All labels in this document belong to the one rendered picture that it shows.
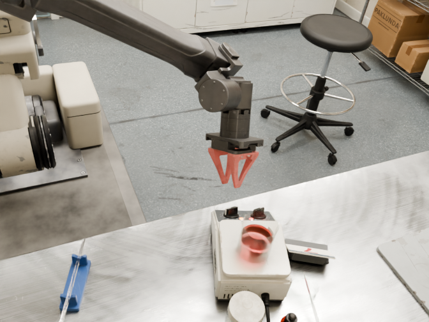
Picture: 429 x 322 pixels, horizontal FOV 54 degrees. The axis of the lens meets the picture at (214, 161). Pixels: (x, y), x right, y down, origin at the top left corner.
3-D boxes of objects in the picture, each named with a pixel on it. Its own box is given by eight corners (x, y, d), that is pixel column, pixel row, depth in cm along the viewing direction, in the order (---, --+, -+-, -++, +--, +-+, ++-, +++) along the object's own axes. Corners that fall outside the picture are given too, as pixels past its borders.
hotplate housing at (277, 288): (209, 217, 91) (213, 191, 86) (269, 219, 93) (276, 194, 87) (214, 314, 75) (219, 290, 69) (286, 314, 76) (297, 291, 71)
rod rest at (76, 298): (73, 261, 80) (70, 250, 77) (91, 262, 80) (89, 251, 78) (59, 311, 72) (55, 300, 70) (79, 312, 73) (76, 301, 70)
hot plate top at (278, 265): (218, 222, 80) (218, 218, 80) (279, 223, 82) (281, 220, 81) (221, 277, 71) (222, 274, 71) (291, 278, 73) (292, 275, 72)
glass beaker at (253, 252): (240, 234, 78) (247, 203, 72) (273, 245, 77) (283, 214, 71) (228, 263, 73) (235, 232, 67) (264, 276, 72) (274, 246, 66)
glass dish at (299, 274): (311, 308, 78) (314, 302, 76) (283, 294, 79) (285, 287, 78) (320, 285, 81) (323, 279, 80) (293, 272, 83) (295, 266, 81)
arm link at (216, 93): (228, 41, 81) (200, 73, 85) (197, 36, 71) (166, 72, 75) (267, 88, 79) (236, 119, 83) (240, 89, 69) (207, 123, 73)
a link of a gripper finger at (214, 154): (229, 191, 80) (233, 143, 78) (205, 183, 85) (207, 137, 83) (254, 186, 84) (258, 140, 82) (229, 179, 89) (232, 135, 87)
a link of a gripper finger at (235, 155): (232, 193, 79) (236, 144, 77) (207, 184, 84) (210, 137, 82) (256, 188, 84) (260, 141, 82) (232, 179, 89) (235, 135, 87)
